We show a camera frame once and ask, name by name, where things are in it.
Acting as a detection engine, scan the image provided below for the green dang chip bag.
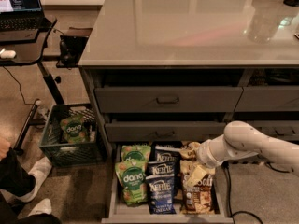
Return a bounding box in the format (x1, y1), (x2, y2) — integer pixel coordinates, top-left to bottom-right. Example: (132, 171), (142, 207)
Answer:
(121, 145), (151, 161)
(115, 160), (148, 205)

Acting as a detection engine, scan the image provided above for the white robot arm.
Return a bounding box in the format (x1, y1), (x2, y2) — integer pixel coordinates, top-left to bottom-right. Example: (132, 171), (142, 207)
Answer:
(189, 121), (299, 176)

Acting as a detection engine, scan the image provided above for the rear brown sea salt bag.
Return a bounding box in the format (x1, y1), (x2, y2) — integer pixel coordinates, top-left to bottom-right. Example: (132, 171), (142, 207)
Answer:
(179, 142), (201, 161)

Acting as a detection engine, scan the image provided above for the brown sea salt bag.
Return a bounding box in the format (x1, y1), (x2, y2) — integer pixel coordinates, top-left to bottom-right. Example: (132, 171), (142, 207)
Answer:
(179, 142), (201, 161)
(180, 160), (215, 214)

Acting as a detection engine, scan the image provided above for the front brown sea salt bag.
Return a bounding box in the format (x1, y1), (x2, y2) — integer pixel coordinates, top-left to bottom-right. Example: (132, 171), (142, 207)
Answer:
(180, 160), (215, 214)

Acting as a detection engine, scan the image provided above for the middle blue kettle chip bag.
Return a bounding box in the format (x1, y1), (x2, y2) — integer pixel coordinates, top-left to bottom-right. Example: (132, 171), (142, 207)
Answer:
(147, 161), (176, 175)

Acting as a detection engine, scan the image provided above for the blue kettle chip bag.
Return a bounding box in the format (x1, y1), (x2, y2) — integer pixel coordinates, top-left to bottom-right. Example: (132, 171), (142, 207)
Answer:
(147, 161), (176, 175)
(146, 175), (176, 215)
(154, 146), (181, 162)

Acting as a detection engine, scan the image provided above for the front blue kettle chip bag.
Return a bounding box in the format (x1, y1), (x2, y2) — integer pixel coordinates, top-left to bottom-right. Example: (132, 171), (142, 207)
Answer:
(146, 175), (176, 215)

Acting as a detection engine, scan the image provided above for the rear blue kettle chip bag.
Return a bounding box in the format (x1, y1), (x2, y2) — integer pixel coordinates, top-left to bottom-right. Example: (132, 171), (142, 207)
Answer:
(154, 146), (181, 162)

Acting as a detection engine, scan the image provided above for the open bottom grey drawer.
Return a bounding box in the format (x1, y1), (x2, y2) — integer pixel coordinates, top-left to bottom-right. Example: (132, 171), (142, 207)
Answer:
(101, 141), (234, 224)

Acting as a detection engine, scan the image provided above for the grey bottom right drawer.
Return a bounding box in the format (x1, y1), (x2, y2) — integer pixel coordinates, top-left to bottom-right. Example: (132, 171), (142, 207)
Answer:
(213, 145), (299, 165)

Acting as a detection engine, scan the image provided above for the grey middle left drawer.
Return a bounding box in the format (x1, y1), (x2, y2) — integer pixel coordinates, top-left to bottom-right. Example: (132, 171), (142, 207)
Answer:
(105, 121), (225, 142)

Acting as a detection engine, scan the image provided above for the grey top right drawer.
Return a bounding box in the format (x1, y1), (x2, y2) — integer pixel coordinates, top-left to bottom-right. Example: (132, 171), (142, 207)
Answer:
(235, 86), (299, 112)

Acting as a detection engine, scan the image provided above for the grey middle right drawer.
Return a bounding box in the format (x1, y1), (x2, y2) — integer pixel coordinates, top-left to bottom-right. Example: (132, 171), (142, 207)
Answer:
(224, 120), (299, 142)

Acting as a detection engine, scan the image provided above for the grey top left drawer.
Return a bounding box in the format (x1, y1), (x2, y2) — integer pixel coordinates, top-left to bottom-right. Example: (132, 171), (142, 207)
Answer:
(94, 86), (242, 113)

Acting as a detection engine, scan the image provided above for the green dang bag in crate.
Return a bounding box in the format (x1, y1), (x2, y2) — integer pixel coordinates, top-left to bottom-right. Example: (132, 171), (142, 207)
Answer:
(60, 115), (90, 143)

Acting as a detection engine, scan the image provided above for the person's hand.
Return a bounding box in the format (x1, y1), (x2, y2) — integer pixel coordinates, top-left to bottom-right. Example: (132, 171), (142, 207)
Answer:
(0, 137), (11, 160)

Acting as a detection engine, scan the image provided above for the grey cabinet with glossy top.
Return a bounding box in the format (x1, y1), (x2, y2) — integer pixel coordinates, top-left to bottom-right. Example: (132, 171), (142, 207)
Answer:
(79, 0), (299, 151)

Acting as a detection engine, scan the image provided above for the green plastic crate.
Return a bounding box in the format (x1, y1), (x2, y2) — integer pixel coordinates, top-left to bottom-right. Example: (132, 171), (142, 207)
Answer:
(39, 104), (106, 167)

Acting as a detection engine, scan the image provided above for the person's white sock foot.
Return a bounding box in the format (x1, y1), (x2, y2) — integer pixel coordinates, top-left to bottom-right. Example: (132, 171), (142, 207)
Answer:
(17, 157), (52, 203)

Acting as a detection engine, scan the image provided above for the black clamp device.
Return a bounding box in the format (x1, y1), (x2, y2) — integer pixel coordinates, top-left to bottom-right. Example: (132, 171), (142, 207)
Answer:
(56, 27), (92, 68)

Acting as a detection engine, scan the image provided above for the person's black trouser leg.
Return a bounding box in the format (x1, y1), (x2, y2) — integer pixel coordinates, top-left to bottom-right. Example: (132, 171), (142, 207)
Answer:
(0, 149), (62, 224)

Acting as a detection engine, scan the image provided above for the black laptop stand desk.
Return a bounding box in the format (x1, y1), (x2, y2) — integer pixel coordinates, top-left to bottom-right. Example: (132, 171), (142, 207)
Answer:
(0, 15), (64, 155)

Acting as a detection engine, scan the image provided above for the white computer mouse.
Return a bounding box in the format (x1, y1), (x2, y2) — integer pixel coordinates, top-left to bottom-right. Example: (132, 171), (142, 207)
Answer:
(0, 49), (16, 59)

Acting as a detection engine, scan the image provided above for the black laptop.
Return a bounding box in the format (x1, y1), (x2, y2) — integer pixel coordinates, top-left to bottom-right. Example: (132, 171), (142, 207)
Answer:
(0, 0), (44, 45)

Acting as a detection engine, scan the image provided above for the black floor cable right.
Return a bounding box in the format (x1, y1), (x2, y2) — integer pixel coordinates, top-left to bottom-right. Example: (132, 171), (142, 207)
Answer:
(221, 161), (299, 224)

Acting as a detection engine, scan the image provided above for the black cable under desk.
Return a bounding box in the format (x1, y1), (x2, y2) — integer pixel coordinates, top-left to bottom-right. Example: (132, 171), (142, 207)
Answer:
(2, 66), (36, 106)

